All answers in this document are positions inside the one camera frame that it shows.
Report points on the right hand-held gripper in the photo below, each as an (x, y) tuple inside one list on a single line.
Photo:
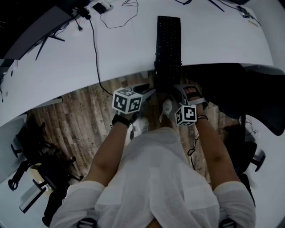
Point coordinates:
[(186, 114)]

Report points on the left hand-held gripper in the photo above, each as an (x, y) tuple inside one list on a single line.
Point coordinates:
[(124, 101)]

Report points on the black keyboard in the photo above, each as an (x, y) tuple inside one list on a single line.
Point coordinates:
[(168, 51)]

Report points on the person's left forearm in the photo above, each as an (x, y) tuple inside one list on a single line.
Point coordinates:
[(109, 147)]

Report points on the person's right forearm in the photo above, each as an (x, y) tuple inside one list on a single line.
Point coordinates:
[(211, 144)]

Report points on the person's right hand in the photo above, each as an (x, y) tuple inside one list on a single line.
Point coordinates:
[(191, 90)]

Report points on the white desk leg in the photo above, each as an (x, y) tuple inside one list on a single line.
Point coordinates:
[(144, 74)]

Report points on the person's right white shoe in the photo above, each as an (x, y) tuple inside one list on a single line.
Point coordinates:
[(166, 109)]

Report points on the person's white shoe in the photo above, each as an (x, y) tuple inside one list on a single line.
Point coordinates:
[(166, 109), (141, 125)]

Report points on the person's left white shoe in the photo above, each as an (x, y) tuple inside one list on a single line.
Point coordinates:
[(141, 125)]

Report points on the person's right leg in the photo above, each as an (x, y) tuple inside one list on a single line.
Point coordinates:
[(167, 122)]

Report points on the black wristwatch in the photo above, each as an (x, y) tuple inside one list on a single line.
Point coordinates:
[(121, 120)]

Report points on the black mesh office chair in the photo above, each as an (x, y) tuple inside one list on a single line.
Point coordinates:
[(256, 100)]

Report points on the person's white shirt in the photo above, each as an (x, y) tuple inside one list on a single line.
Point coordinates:
[(155, 178)]

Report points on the black power adapter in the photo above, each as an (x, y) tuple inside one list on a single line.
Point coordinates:
[(99, 8)]

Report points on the white desk foot bar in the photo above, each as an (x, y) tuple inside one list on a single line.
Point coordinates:
[(47, 103)]

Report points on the yellow label strip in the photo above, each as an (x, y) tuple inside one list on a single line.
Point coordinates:
[(253, 23)]

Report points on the small black device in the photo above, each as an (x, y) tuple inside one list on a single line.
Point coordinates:
[(243, 11)]

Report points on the black power strip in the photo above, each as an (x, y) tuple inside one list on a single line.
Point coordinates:
[(82, 13)]

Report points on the black bag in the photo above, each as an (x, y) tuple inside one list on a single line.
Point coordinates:
[(247, 184)]

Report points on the black monitor with V stand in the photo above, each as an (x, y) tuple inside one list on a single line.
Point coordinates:
[(40, 29)]

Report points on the small white object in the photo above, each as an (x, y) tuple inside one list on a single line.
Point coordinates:
[(16, 64)]

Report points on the small black round object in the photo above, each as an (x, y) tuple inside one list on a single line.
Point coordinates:
[(11, 73)]

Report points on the white wall socket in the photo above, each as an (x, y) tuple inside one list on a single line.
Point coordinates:
[(256, 133)]

